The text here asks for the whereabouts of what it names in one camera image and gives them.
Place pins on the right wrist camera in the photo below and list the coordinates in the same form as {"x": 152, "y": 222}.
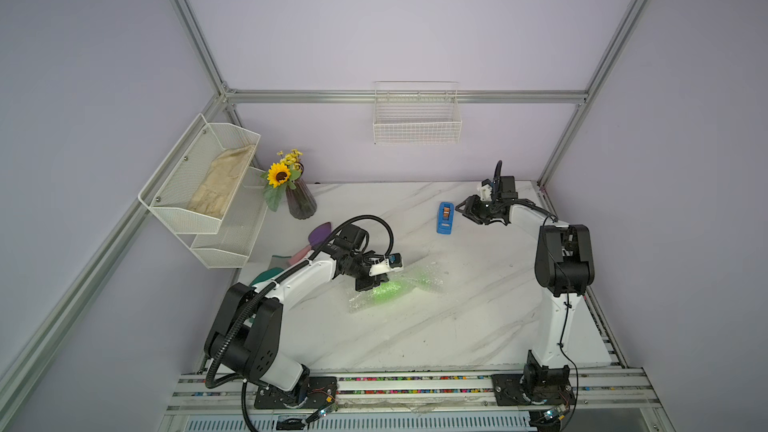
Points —
{"x": 485, "y": 190}

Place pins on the green silicone spatula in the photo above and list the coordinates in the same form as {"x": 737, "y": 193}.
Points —
{"x": 266, "y": 275}

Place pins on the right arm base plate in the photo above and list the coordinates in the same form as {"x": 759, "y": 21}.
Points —
{"x": 517, "y": 390}

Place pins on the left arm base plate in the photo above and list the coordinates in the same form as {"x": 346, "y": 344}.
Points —
{"x": 294, "y": 395}

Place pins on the blue tape dispenser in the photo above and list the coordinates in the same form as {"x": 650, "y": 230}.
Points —
{"x": 445, "y": 218}

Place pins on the dark glass flower vase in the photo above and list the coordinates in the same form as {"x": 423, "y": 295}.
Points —
{"x": 300, "y": 200}

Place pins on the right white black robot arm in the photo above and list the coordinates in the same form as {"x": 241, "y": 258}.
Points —
{"x": 563, "y": 264}

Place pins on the clear bubble wrap sheet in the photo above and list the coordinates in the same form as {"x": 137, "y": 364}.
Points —
{"x": 424, "y": 275}

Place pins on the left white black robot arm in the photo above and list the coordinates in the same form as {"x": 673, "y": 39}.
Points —
{"x": 244, "y": 340}

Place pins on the white wire wall basket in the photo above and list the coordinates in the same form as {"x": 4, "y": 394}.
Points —
{"x": 416, "y": 113}

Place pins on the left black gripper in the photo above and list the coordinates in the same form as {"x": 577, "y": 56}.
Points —
{"x": 371, "y": 282}

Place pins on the aluminium rail front frame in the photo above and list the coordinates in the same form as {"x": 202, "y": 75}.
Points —
{"x": 596, "y": 399}

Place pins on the green plastic wine glass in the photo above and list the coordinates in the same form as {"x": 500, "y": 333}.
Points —
{"x": 388, "y": 292}

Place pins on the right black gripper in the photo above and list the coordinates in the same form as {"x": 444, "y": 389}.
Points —
{"x": 471, "y": 205}

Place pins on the beige cloth in shelf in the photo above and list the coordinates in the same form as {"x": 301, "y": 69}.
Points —
{"x": 213, "y": 197}

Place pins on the white mesh two-tier shelf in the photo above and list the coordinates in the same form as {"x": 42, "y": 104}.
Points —
{"x": 217, "y": 243}

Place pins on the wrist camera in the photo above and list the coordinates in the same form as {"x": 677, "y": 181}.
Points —
{"x": 389, "y": 264}
{"x": 485, "y": 190}

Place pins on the purple pink spatula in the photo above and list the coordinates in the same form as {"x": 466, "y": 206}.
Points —
{"x": 315, "y": 238}

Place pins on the artificial sunflower bouquet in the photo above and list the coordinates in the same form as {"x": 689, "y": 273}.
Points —
{"x": 281, "y": 177}

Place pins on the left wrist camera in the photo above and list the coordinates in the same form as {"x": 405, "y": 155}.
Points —
{"x": 389, "y": 264}

